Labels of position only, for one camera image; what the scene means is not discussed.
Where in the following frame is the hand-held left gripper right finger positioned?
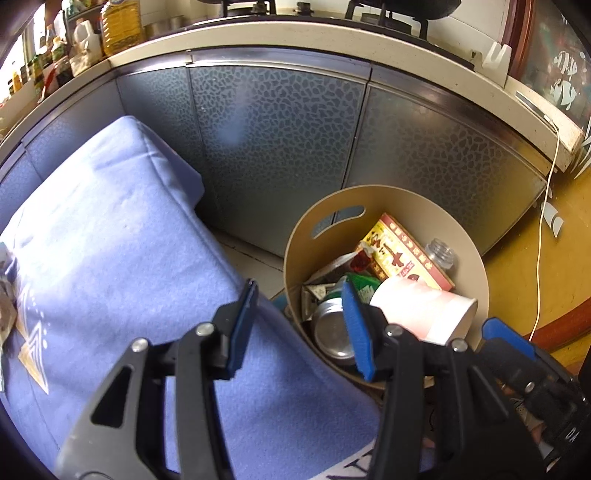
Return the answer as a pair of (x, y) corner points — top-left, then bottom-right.
(341, 280), (546, 480)

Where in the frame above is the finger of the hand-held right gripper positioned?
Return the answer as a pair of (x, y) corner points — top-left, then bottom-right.
(481, 318), (539, 361)
(482, 337), (561, 407)

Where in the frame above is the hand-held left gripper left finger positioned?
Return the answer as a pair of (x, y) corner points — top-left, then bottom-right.
(54, 278), (259, 480)

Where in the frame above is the green wrapper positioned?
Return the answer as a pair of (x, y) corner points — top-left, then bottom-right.
(342, 272), (384, 305)

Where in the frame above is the pink paper cup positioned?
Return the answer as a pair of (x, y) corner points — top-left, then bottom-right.
(369, 274), (478, 347)

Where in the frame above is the yellow and red cardboard box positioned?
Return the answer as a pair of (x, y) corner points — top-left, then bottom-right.
(355, 212), (457, 292)

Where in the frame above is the clear plastic bottle green label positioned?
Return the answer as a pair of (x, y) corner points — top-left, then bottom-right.
(424, 237), (458, 271)

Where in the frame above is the beige round trash bin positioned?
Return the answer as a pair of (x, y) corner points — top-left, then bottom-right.
(283, 185), (491, 393)

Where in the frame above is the silver metal can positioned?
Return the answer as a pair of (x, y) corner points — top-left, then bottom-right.
(310, 295), (361, 367)

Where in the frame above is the silver foil wrapper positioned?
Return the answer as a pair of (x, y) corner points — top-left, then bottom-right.
(302, 256), (352, 319)

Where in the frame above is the blue printed tablecloth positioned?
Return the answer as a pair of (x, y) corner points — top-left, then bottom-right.
(0, 115), (437, 480)

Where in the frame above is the white plastic holder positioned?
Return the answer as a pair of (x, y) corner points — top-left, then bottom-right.
(471, 41), (513, 86)

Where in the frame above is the black gas stove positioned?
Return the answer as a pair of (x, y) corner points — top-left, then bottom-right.
(217, 0), (476, 70)

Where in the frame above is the white plastic jug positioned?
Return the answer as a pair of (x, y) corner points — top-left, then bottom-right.
(69, 21), (103, 77)

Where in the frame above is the yellow cooking oil bottle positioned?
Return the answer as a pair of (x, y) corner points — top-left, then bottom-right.
(99, 0), (141, 57)

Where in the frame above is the row of condiment bottles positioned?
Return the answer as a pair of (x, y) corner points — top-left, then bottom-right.
(7, 9), (75, 95)

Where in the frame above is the white charging cable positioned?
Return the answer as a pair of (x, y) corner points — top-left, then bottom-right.
(529, 117), (561, 342)

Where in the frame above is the black long-handled wok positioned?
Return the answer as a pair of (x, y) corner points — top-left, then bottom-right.
(383, 0), (462, 21)

